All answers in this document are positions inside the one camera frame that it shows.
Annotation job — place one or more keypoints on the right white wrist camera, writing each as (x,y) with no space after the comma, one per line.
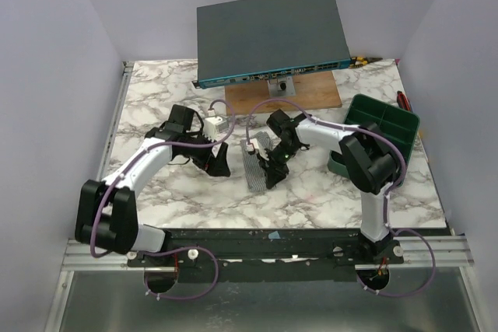
(253,148)

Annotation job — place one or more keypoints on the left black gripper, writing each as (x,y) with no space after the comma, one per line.
(219,166)

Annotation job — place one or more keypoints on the grey striped underwear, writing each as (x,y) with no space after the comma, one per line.
(255,175)

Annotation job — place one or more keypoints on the red black utility knife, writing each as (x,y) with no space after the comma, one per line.
(403,101)

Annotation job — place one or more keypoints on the grey metal stand bracket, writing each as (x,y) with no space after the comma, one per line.
(283,87)

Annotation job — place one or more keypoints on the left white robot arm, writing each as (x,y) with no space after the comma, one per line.
(107,218)

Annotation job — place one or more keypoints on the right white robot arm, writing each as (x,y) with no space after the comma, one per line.
(373,163)

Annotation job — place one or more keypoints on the black metal base rail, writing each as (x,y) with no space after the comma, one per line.
(248,255)

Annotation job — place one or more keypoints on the blue tape piece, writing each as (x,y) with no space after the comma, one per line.
(274,235)

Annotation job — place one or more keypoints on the green divided plastic tray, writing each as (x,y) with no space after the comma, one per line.
(399,126)

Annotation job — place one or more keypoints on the grey network switch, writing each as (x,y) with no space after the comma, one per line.
(259,40)

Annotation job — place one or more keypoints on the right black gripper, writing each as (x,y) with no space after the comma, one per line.
(273,162)

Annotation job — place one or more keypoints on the brown plywood board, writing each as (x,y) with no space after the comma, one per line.
(310,92)

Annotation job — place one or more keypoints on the aluminium frame rail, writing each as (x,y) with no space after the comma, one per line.
(59,302)

